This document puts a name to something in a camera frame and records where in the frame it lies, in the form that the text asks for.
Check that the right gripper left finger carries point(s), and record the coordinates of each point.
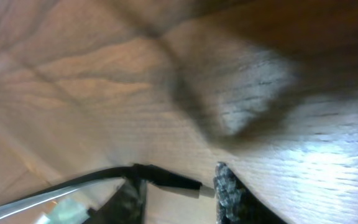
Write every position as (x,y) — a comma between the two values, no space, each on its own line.
(126,206)

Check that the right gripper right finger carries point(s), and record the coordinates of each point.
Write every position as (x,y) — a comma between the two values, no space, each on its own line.
(236,204)

